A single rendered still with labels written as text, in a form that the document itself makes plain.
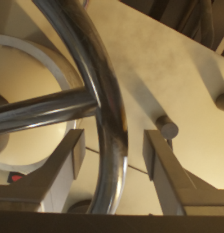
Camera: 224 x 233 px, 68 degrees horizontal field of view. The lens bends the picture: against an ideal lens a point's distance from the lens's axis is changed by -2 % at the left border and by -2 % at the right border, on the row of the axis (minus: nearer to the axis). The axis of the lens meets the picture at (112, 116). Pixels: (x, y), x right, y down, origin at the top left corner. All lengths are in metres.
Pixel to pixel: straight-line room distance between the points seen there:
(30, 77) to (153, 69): 0.23
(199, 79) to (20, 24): 0.37
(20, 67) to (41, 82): 0.03
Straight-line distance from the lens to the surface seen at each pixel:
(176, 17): 1.19
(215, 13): 1.16
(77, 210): 0.49
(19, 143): 0.29
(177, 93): 0.38
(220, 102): 0.40
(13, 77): 0.27
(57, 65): 0.27
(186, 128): 0.41
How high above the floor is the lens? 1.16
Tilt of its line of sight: 16 degrees up
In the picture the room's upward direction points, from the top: 154 degrees counter-clockwise
